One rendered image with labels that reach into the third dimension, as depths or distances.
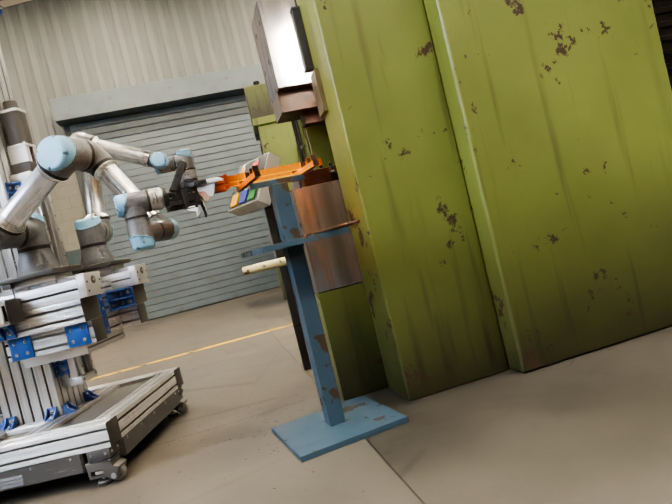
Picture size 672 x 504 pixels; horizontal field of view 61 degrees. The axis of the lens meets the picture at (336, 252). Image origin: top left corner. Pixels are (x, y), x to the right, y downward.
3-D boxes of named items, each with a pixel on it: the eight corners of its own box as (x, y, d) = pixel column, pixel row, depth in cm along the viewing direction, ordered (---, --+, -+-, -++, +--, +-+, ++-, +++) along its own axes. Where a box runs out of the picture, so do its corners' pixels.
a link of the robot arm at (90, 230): (75, 247, 263) (68, 218, 263) (85, 247, 277) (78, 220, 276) (101, 241, 264) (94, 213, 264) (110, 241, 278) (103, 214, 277)
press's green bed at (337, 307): (344, 401, 239) (318, 293, 238) (326, 383, 276) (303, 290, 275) (463, 364, 251) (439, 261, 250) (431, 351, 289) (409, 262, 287)
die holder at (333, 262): (317, 293, 238) (292, 189, 237) (303, 289, 275) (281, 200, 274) (439, 261, 250) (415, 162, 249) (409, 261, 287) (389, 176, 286)
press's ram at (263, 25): (280, 82, 238) (257, -12, 237) (271, 107, 275) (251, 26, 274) (374, 65, 247) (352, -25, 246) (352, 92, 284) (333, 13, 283)
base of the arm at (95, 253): (75, 269, 263) (69, 248, 263) (90, 267, 278) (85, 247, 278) (106, 261, 262) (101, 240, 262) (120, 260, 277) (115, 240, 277)
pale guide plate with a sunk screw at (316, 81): (324, 111, 229) (314, 69, 228) (319, 116, 237) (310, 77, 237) (328, 110, 229) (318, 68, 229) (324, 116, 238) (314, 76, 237)
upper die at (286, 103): (282, 113, 251) (277, 91, 251) (276, 124, 271) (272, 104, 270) (370, 96, 260) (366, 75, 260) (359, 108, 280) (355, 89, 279)
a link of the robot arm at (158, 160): (63, 125, 263) (169, 149, 268) (72, 130, 274) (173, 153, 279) (58, 149, 263) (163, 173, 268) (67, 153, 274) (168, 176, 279)
